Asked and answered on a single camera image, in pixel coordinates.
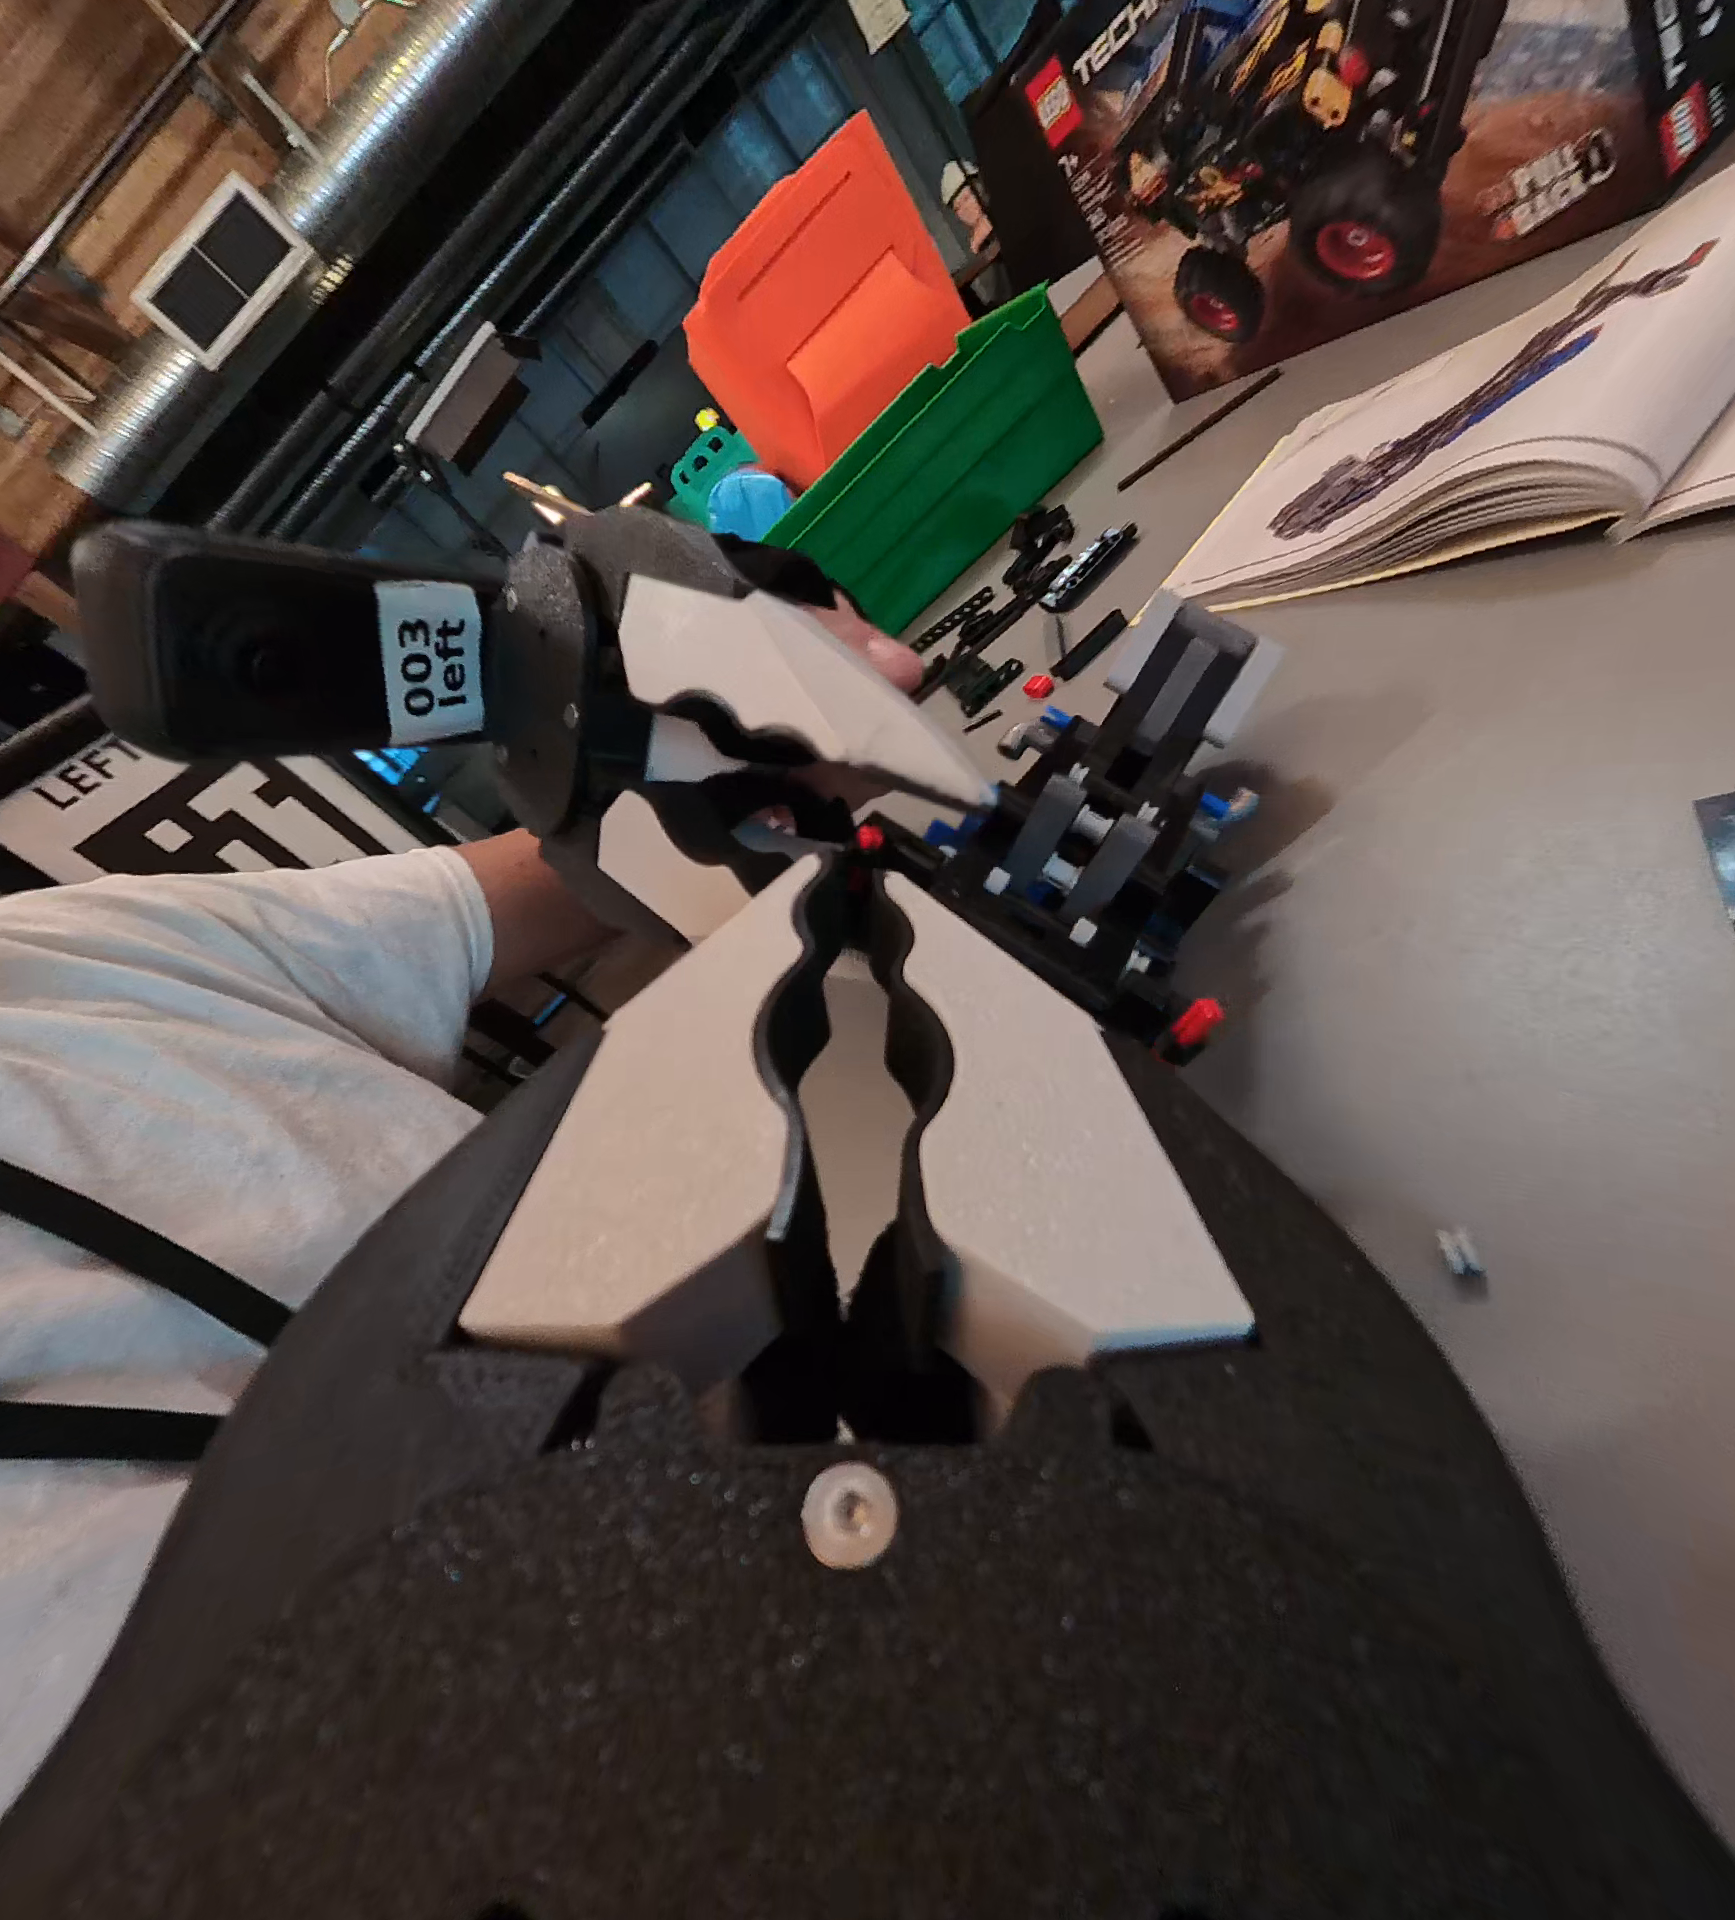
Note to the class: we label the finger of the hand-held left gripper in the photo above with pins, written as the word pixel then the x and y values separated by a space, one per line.
pixel 681 753
pixel 763 660

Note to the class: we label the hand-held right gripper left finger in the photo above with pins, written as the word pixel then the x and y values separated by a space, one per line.
pixel 659 1140

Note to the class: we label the open instruction booklet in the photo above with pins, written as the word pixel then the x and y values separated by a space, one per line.
pixel 1528 405

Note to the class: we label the small grey-blue lego pin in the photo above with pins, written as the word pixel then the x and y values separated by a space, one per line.
pixel 1460 1255

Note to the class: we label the person's left hand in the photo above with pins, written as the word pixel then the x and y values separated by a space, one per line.
pixel 882 649

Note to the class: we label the black and white sign board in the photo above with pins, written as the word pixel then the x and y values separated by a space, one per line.
pixel 207 818

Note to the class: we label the person's left forearm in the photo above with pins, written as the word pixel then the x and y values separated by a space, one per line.
pixel 523 901

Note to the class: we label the small grey lego piece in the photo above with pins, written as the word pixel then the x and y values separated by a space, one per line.
pixel 1030 734

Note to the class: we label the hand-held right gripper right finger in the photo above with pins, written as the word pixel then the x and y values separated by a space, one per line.
pixel 1062 1171

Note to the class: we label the black box on stand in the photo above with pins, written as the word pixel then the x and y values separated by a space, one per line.
pixel 475 392

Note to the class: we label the green toy brick figure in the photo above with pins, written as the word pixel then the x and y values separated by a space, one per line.
pixel 711 472

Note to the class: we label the person's white shirt torso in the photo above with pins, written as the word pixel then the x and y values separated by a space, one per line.
pixel 133 1081

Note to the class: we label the orange plastic bin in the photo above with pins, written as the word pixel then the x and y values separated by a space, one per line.
pixel 823 285

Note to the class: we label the long black lego axle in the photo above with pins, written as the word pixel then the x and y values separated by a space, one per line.
pixel 1198 429

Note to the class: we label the lego truck picture box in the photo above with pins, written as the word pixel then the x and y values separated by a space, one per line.
pixel 1332 164

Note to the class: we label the pile of black lego parts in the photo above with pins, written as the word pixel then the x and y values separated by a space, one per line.
pixel 1024 601

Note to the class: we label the black lego vehicle chassis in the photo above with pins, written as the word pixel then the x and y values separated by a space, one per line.
pixel 1108 841

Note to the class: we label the silver ventilation duct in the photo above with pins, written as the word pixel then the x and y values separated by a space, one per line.
pixel 343 164

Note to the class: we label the white square wall vent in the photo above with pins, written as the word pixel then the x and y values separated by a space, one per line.
pixel 225 270

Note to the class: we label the green plastic bin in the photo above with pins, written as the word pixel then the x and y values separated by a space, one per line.
pixel 958 451

